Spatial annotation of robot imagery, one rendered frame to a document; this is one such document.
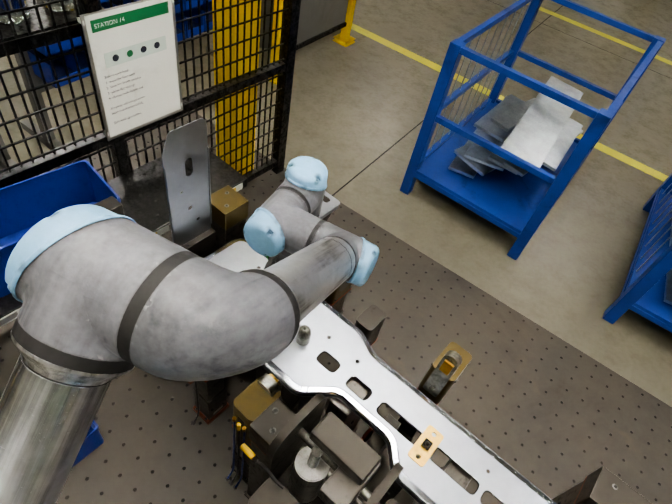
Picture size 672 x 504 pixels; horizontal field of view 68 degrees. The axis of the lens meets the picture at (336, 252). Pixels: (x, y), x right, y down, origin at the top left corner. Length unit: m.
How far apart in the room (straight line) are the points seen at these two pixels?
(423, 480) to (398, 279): 0.80
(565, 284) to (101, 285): 2.77
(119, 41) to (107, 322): 0.90
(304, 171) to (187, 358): 0.50
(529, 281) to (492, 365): 1.37
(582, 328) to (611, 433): 1.26
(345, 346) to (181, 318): 0.74
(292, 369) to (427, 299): 0.70
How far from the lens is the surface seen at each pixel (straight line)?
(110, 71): 1.29
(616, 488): 1.21
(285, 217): 0.82
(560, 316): 2.87
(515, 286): 2.86
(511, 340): 1.70
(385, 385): 1.11
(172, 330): 0.44
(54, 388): 0.53
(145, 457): 1.35
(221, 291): 0.45
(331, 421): 0.85
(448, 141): 3.34
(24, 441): 0.56
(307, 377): 1.09
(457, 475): 1.10
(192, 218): 1.25
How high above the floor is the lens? 1.97
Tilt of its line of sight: 48 degrees down
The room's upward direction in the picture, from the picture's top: 14 degrees clockwise
